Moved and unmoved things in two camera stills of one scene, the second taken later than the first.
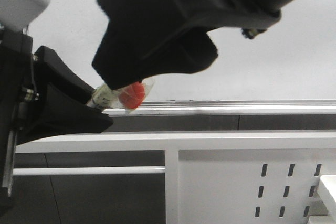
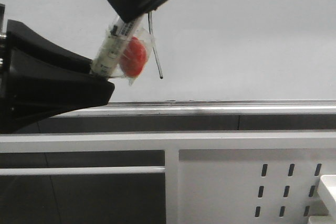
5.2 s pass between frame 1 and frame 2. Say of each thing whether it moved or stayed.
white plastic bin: stayed
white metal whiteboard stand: stayed
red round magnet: moved
